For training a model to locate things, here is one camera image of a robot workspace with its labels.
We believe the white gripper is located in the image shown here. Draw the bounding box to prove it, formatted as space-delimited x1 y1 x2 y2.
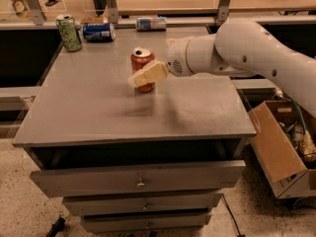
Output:
127 38 194 88

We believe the orange Coca-Cola can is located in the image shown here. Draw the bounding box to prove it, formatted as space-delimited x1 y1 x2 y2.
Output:
130 47 155 93

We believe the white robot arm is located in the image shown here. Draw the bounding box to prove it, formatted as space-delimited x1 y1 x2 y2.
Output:
128 18 316 117

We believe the silver blue Red Bull can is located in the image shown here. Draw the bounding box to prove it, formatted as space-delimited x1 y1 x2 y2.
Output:
135 17 167 32

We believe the blue Pepsi can lying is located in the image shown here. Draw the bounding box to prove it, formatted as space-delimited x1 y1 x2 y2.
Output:
82 23 116 41

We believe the green soda can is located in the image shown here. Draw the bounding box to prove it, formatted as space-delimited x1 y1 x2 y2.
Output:
55 15 82 52

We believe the grey drawer cabinet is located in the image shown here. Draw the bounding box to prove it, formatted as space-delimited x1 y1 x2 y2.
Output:
14 30 255 220

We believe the dark object on shelf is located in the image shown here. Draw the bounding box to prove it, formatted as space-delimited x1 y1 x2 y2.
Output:
45 0 59 7

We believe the middle grey drawer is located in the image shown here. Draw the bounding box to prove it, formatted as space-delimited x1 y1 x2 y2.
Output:
62 191 222 216

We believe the grey drawer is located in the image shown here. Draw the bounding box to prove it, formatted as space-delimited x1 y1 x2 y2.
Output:
31 160 245 198
62 191 222 216
81 211 210 233

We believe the top grey drawer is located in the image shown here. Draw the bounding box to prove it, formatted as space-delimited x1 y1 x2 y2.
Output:
31 160 245 198

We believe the bottom grey drawer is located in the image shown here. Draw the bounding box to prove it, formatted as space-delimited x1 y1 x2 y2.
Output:
81 211 210 233

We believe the orange labelled bottle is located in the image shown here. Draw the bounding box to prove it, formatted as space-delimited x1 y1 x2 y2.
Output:
10 0 31 20

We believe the cardboard box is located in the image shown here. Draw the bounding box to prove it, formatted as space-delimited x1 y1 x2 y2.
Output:
249 101 316 198

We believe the black object on floor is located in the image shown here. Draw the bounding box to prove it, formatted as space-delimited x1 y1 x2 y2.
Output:
45 217 65 237

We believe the green handled brush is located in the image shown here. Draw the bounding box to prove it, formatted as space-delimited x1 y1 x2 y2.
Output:
291 99 308 133

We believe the black floor cable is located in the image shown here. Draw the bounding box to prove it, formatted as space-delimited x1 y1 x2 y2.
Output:
221 195 246 237

